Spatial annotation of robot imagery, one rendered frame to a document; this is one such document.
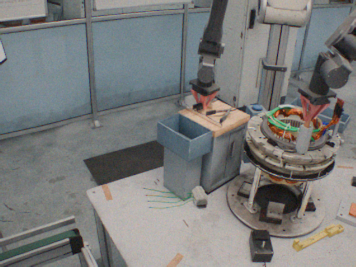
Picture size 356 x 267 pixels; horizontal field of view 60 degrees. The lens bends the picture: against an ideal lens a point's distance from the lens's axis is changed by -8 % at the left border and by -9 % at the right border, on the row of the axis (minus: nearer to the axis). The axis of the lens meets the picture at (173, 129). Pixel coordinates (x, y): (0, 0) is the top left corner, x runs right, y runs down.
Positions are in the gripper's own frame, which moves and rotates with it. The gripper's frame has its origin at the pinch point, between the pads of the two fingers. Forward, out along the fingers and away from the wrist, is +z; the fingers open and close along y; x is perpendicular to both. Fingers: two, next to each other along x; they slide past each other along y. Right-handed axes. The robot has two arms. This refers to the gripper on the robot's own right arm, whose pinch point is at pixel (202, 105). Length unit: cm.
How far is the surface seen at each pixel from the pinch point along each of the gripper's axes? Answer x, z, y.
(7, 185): -58, 117, -138
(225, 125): -1.6, 1.0, 13.5
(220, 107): 8.0, 2.2, 2.6
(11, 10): -11, 2, -194
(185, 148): -19.0, 4.2, 11.5
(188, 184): -16.4, 21.7, 12.3
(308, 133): 0.0, -11.6, 42.9
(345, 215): 20, 25, 61
